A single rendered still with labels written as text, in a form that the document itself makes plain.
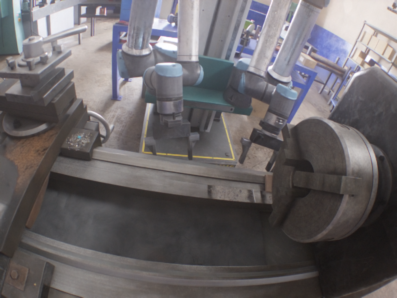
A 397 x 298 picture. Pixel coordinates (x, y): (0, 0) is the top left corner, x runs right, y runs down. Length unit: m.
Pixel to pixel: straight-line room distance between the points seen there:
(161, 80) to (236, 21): 0.73
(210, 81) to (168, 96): 0.69
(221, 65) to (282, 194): 1.01
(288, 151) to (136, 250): 0.49
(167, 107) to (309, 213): 0.51
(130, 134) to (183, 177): 1.39
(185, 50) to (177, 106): 0.25
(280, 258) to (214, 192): 0.34
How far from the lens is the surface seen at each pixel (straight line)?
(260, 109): 2.65
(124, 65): 1.03
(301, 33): 1.09
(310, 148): 0.42
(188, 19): 0.84
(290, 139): 0.45
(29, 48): 0.63
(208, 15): 1.28
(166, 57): 1.08
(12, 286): 0.57
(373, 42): 4.79
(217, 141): 1.58
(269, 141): 0.84
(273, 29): 0.94
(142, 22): 0.95
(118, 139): 1.94
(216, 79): 1.33
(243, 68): 1.19
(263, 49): 0.92
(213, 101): 1.24
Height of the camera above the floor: 1.35
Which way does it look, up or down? 44 degrees down
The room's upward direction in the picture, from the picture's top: 17 degrees clockwise
